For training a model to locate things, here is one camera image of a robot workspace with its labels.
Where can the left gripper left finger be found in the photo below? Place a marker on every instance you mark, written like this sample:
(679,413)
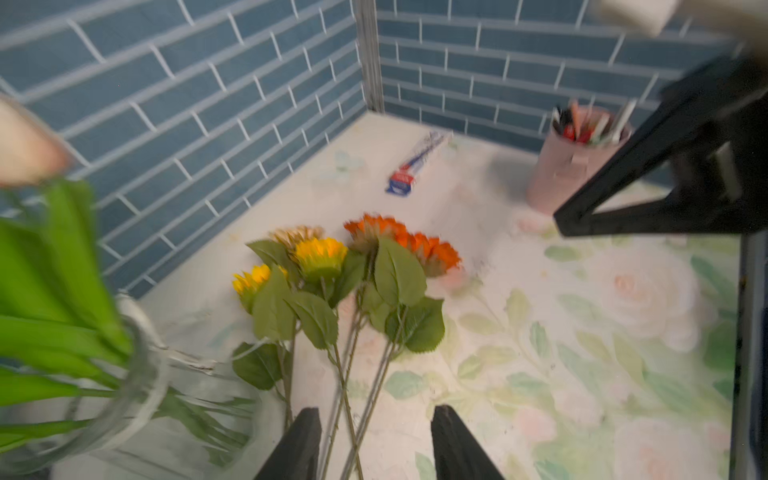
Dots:
(296,456)

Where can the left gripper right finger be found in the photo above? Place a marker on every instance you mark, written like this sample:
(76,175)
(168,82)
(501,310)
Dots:
(457,454)

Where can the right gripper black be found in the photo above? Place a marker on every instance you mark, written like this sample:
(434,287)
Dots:
(697,165)

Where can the orange gerbera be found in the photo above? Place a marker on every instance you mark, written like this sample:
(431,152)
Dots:
(364,233)
(435,252)

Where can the yellow sunflower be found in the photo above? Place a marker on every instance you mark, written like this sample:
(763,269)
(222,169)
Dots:
(267,364)
(332,274)

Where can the yellow tulip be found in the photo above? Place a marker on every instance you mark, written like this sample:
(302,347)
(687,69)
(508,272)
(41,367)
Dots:
(50,267)

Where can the light pink tulip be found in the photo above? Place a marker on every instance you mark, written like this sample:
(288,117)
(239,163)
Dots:
(30,152)

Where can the pink pen holder cup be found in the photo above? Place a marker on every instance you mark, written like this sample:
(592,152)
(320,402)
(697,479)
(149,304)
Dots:
(580,141)

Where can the clear glass vase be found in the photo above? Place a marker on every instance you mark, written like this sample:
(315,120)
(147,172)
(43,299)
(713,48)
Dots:
(191,353)

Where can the beige daisy flower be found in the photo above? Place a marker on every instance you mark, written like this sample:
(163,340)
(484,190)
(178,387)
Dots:
(279,246)

